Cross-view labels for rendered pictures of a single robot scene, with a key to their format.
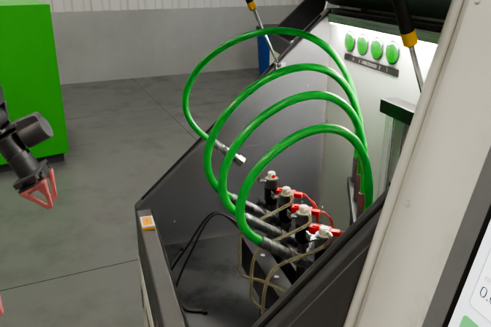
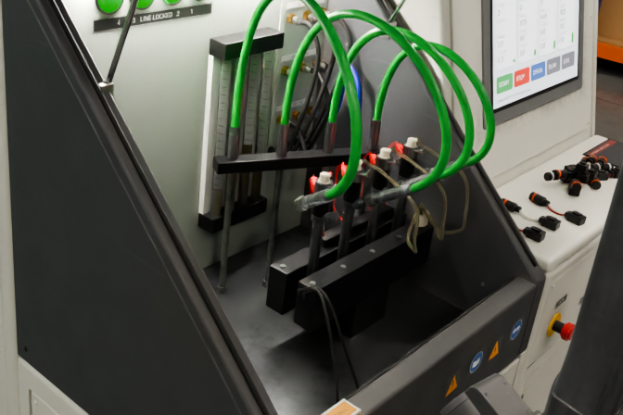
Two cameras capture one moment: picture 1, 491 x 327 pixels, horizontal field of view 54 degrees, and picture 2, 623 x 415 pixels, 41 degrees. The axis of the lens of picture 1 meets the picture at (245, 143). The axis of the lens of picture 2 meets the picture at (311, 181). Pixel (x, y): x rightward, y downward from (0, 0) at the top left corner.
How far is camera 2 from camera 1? 1.85 m
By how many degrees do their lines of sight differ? 110
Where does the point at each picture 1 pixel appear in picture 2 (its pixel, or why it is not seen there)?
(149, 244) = (384, 392)
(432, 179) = (464, 31)
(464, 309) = (495, 76)
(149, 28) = not seen: outside the picture
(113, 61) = not seen: outside the picture
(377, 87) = (175, 41)
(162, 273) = (426, 352)
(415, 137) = (444, 15)
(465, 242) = (487, 46)
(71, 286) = not seen: outside the picture
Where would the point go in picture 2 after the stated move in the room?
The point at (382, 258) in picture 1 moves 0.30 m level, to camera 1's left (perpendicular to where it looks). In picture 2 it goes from (454, 104) to (575, 169)
